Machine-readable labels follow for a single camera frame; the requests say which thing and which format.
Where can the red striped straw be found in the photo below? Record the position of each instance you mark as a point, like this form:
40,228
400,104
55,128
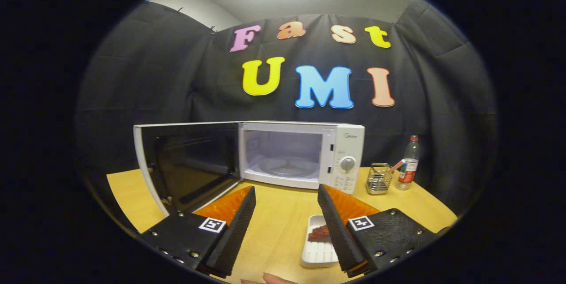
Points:
398,165

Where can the clear plastic water bottle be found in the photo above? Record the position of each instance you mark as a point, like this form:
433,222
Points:
409,164

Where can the white ribbed tray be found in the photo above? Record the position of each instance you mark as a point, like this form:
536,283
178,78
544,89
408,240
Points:
316,255

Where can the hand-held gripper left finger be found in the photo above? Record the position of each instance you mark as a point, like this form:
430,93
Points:
234,233

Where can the white toaster oven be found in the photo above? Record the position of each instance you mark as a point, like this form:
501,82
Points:
349,142

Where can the brown grilled meat piece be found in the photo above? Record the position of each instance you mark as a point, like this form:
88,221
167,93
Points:
319,234

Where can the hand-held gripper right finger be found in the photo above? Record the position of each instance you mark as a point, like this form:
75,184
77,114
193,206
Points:
340,231

